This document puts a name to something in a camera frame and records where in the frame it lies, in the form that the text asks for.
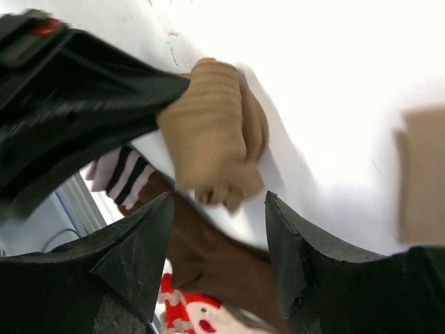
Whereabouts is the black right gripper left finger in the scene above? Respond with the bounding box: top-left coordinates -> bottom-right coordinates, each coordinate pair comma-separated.
1,193 -> 174,333

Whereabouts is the dark brown striped sock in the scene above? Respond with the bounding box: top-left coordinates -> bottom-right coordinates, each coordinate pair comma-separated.
86,145 -> 287,333

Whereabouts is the tan ribbed sock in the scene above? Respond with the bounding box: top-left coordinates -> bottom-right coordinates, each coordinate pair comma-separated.
156,58 -> 269,212

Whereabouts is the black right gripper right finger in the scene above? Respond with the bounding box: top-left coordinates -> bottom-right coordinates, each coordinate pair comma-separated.
265,192 -> 444,333

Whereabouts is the aluminium frame rail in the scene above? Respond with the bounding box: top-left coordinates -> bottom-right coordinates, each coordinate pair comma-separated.
1,170 -> 122,257

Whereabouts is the wooden compartment tray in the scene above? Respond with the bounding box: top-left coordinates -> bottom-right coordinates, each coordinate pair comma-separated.
394,105 -> 444,246

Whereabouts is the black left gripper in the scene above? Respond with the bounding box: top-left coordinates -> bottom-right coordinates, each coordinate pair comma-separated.
1,9 -> 189,218

